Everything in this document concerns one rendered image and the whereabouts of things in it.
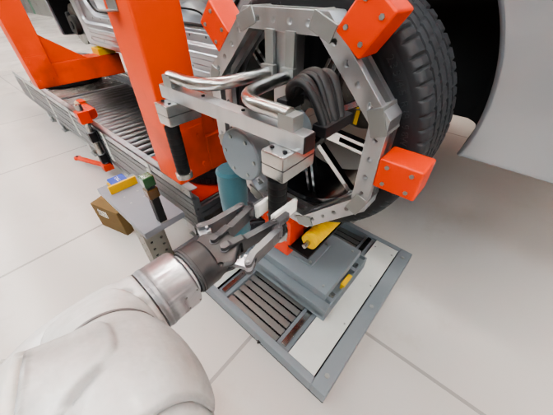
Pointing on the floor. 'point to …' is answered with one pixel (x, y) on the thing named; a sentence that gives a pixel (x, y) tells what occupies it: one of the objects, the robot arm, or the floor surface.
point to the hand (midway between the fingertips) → (276, 207)
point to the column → (155, 244)
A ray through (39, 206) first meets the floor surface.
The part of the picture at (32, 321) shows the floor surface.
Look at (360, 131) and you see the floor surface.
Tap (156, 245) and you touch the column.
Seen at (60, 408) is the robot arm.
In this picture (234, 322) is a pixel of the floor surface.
